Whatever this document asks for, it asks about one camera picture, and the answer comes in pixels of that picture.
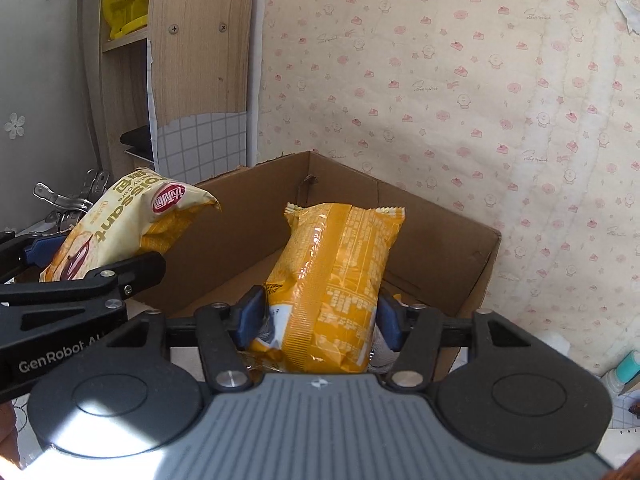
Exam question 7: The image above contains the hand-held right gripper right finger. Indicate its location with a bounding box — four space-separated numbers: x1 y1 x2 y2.
377 292 533 391

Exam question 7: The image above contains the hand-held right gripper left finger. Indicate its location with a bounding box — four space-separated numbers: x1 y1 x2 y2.
117 285 266 393

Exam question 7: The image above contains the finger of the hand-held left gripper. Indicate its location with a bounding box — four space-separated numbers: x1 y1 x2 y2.
0 232 66 283
0 252 166 307

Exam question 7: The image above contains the cream yellow snack packet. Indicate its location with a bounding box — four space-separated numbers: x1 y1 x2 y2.
39 167 221 283

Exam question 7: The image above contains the brown cardboard box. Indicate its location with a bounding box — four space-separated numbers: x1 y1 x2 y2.
135 150 502 381

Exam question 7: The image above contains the large metal spring clip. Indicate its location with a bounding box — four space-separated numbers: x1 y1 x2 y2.
34 182 96 233

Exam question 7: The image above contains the small metal spring clip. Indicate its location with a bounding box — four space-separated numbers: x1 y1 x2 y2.
80 170 111 197

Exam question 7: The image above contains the small white object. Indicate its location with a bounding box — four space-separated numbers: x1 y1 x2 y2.
542 334 571 358

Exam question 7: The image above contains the white grid adhesive sheet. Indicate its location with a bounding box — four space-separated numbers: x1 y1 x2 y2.
147 40 249 187

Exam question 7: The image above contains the teal white small bottle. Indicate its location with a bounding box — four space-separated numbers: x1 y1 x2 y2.
602 352 640 396

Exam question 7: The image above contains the wooden shelf unit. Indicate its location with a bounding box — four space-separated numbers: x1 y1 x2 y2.
80 0 271 176

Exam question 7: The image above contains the yellow plastic holder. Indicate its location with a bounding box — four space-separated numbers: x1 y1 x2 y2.
101 0 152 41

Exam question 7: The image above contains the white flower wall sticker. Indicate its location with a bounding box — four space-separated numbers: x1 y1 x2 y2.
4 112 26 140

